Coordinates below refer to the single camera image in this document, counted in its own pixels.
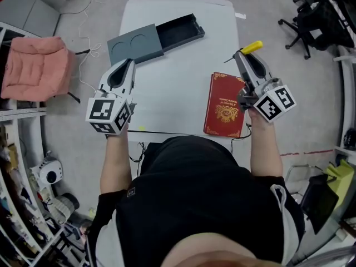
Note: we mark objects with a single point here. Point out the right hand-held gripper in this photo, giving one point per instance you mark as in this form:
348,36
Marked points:
274,101

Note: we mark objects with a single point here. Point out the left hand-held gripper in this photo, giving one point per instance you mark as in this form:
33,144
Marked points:
101,111

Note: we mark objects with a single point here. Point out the dark grey drawer container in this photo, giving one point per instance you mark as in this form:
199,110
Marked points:
178,32

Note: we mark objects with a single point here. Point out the person's right forearm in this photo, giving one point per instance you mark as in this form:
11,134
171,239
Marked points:
264,149

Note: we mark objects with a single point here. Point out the person's left forearm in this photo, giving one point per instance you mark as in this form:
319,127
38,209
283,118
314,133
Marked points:
116,160

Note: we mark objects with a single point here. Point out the red gold-trimmed book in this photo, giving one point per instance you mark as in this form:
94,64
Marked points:
222,101

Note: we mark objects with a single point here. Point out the white paper scrap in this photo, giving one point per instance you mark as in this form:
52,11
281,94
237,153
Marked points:
240,15

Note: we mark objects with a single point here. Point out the black office chair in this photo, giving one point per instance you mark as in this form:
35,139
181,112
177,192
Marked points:
320,24

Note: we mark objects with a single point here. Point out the pink cushioned chair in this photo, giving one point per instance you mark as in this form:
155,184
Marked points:
33,68

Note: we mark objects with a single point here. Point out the white side shelf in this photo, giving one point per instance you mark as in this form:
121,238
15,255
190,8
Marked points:
347,93

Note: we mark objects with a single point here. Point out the red floor tape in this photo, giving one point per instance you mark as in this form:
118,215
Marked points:
306,152

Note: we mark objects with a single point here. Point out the white storage shelf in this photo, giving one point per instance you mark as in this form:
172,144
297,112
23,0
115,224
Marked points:
19,113

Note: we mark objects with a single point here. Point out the grey cabinet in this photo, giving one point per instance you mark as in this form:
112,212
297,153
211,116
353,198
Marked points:
25,8

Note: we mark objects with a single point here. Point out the lime green box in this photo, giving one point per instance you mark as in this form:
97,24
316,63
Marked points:
342,177

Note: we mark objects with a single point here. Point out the person's black-shirted torso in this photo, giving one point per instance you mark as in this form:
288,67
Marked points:
194,193

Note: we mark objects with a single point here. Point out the black flat monitor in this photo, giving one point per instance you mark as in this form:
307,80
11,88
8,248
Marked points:
320,202

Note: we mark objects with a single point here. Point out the metal chair frame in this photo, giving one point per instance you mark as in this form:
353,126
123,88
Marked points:
294,168

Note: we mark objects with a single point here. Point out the white round camera device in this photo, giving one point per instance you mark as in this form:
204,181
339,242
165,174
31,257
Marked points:
50,172

